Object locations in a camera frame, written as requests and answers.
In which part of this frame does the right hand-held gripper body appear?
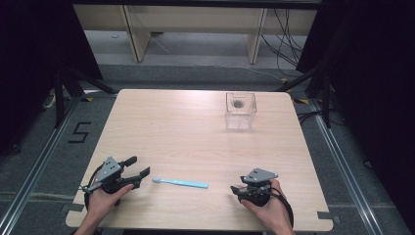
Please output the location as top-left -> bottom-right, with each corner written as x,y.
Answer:
239,167 -> 280,208

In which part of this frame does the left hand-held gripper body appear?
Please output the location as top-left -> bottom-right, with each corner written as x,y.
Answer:
80,156 -> 133,196

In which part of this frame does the light blue toothbrush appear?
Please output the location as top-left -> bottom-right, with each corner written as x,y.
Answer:
152,176 -> 209,190

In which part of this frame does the clear plastic cup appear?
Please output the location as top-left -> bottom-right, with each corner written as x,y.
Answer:
224,91 -> 258,132

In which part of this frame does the person's left hand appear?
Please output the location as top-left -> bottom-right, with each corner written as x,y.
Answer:
84,183 -> 135,227

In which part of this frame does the person's right hand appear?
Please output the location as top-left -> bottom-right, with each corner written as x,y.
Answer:
241,178 -> 293,230

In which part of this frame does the grey tape patch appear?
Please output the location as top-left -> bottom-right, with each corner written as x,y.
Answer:
316,211 -> 341,225
61,202 -> 85,213

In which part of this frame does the black metal stand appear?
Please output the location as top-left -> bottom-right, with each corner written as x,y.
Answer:
53,64 -> 119,129
275,64 -> 333,129

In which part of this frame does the dark curtain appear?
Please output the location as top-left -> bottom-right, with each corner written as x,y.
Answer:
295,0 -> 415,226
0,0 -> 104,156

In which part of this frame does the beige wooden desk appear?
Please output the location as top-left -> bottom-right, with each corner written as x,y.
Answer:
72,3 -> 318,66

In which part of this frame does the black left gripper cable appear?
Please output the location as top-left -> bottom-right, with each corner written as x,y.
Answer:
83,164 -> 105,212

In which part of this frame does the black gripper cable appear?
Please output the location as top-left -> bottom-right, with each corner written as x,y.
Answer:
83,164 -> 105,212
269,186 -> 295,229

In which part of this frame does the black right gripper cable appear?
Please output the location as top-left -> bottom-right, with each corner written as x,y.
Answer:
269,186 -> 295,229

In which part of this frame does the metal floor rail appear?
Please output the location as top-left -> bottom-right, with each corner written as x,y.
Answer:
308,97 -> 386,235
0,96 -> 81,235

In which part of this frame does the bundle of black cables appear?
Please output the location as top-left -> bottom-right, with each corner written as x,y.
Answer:
259,8 -> 308,78

